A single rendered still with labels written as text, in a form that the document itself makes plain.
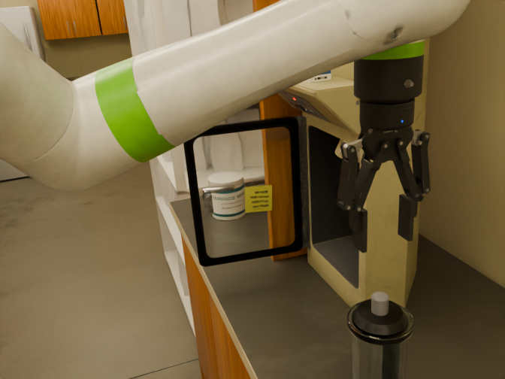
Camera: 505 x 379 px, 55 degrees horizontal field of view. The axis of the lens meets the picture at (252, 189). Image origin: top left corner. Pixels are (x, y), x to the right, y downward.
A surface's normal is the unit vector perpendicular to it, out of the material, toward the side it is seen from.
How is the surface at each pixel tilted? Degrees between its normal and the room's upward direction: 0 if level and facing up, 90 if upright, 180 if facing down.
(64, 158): 117
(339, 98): 90
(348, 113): 90
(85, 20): 90
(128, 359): 0
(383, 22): 109
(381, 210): 90
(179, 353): 0
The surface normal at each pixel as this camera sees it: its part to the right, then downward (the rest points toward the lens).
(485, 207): -0.94, 0.18
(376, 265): 0.32, 0.32
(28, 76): 0.98, -0.04
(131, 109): -0.04, 0.20
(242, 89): 0.17, 0.65
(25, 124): 0.75, 0.57
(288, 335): -0.07, -0.93
